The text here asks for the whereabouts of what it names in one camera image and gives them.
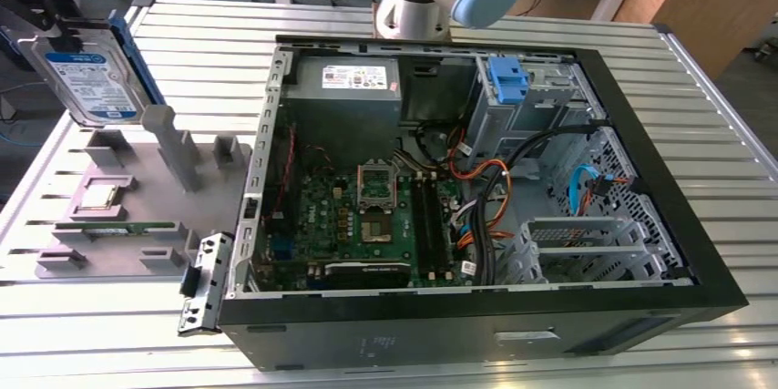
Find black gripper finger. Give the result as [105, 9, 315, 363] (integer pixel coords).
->
[57, 15, 84, 51]

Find hard disk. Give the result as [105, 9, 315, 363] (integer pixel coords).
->
[0, 9, 167, 128]

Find blue data wire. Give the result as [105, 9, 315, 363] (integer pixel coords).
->
[570, 163, 602, 218]

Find orange power wire black plug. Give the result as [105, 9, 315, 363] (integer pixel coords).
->
[580, 173, 638, 218]

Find metal disk bay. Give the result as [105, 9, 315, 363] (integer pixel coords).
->
[515, 215, 691, 288]

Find silver CPU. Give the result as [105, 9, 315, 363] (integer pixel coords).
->
[81, 183, 120, 210]

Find grey parts rack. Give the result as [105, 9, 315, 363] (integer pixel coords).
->
[33, 105, 253, 280]

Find green RAM stick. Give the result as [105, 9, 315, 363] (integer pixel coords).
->
[53, 221, 176, 238]

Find grey power supply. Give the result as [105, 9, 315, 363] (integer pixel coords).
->
[280, 55, 406, 158]

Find green motherboard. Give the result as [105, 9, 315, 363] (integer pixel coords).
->
[252, 169, 458, 292]

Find metal socket cover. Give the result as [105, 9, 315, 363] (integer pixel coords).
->
[356, 163, 402, 210]

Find metal expansion card retainer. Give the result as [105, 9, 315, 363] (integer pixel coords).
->
[176, 231, 237, 335]

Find CPU socket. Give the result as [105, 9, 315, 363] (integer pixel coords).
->
[358, 211, 396, 245]

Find black graphics card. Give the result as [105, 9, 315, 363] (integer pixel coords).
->
[308, 261, 412, 290]

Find RAM slot white clips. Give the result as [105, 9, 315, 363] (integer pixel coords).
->
[430, 172, 452, 279]
[415, 172, 436, 279]

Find metal drive cage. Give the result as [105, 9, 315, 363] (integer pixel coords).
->
[467, 55, 600, 167]

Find black open PC case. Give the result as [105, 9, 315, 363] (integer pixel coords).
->
[215, 33, 749, 372]

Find chair wheel base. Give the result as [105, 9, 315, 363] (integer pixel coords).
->
[743, 33, 778, 62]

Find thin red wire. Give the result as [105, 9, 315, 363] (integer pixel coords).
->
[269, 122, 299, 221]

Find yellow black power wires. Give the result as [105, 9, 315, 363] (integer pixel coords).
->
[391, 147, 443, 174]

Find orange wire bundle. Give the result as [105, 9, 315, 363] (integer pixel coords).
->
[447, 133, 516, 256]

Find black cable bundle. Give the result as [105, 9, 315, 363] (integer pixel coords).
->
[476, 119, 608, 285]

